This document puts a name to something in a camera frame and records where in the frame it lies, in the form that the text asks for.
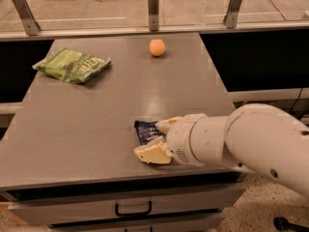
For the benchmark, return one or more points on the orange round fruit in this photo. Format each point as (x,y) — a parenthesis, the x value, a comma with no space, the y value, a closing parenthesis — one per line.
(157,47)

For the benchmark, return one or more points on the black object on floor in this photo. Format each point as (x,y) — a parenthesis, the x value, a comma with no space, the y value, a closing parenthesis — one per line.
(282,224)

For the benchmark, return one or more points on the left metal railing bracket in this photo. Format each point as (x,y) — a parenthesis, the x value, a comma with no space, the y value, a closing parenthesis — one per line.
(30,25)

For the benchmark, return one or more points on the green jalapeno chip bag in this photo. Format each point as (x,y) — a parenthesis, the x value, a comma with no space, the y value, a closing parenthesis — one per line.
(72,66)

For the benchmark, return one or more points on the grey top drawer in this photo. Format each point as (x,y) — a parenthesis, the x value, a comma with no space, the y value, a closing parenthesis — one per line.
(101,206)

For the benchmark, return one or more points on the metal railing bracket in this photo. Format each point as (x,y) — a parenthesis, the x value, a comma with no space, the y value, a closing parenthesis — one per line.
(30,25)
(231,17)
(153,8)

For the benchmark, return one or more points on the grey drawer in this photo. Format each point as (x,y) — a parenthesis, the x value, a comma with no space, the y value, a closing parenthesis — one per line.
(186,223)
(101,206)

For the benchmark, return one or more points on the grey lower drawer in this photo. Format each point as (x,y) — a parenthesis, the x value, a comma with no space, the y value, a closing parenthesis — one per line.
(186,223)

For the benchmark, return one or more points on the right metal railing bracket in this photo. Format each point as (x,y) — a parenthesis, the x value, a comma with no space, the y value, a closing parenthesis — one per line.
(231,17)

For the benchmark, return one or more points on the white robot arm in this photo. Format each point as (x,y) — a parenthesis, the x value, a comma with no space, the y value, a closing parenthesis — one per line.
(257,138)

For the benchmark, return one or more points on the black drawer handle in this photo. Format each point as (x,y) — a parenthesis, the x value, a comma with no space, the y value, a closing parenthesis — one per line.
(138,210)

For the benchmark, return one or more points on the middle metal railing bracket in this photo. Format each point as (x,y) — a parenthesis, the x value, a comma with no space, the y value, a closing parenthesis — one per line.
(153,8)

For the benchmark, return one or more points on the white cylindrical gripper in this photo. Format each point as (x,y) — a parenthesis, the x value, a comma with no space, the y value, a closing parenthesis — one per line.
(179,138)

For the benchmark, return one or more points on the blue rxbar blueberry wrapper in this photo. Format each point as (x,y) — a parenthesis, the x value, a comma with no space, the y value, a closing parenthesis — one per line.
(146,131)

